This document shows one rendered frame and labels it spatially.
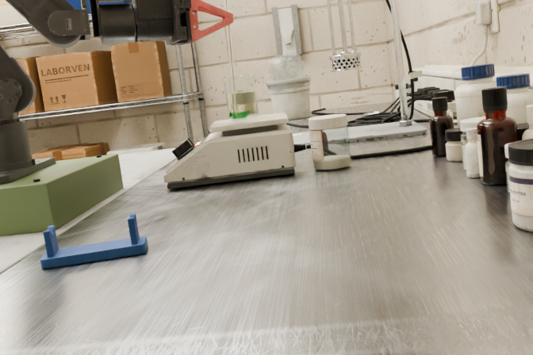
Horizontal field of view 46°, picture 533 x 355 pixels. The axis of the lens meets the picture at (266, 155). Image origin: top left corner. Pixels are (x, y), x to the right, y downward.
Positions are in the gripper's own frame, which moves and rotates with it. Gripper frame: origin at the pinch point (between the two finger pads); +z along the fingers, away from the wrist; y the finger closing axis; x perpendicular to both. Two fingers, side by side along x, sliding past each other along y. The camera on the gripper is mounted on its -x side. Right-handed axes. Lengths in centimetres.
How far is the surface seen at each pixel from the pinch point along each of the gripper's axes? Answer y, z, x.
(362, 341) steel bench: -65, -12, 25
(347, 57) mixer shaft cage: 20.1, 30.2, 6.9
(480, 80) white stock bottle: -19.0, 32.2, 12.5
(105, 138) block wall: 260, -2, 37
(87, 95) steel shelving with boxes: 224, -11, 12
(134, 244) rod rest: -35.5, -21.4, 24.7
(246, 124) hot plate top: -7.0, -0.5, 16.3
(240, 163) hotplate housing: -7.0, -1.9, 22.1
